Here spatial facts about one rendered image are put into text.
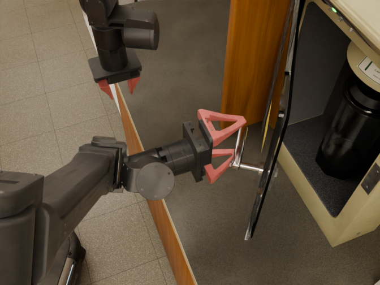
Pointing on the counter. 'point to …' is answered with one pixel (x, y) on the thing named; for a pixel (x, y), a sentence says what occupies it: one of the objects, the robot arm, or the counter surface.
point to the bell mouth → (363, 67)
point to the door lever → (236, 164)
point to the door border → (279, 58)
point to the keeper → (371, 179)
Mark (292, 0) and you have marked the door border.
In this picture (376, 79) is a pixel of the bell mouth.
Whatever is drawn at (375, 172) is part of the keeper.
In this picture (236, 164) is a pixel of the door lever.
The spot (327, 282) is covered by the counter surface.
